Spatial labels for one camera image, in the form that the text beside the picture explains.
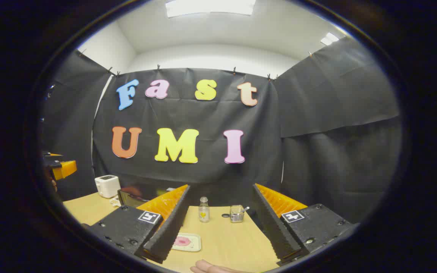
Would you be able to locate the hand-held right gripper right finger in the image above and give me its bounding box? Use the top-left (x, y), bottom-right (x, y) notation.
top-left (251, 183), bottom-right (358, 267)

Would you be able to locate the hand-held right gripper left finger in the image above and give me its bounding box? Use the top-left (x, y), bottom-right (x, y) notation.
top-left (88, 184), bottom-right (191, 265)

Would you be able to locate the white food tray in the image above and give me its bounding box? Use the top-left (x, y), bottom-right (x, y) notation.
top-left (171, 232), bottom-right (202, 252)

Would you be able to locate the black electric oven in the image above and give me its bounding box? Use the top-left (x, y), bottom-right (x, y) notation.
top-left (117, 184), bottom-right (183, 208)

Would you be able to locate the clear bottle with yellow label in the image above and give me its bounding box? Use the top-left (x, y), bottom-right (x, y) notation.
top-left (198, 196), bottom-right (210, 223)

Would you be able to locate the white toaster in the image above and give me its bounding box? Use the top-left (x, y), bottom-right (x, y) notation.
top-left (94, 175), bottom-right (121, 199)

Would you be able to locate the small ceiling light panel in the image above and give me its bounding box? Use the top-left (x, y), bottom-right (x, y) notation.
top-left (320, 32), bottom-right (340, 46)

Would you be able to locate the large ceiling light panel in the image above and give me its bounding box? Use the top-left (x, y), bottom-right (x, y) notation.
top-left (165, 0), bottom-right (257, 18)

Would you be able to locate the wire mesh holder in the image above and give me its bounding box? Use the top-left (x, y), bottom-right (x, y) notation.
top-left (230, 205), bottom-right (245, 223)

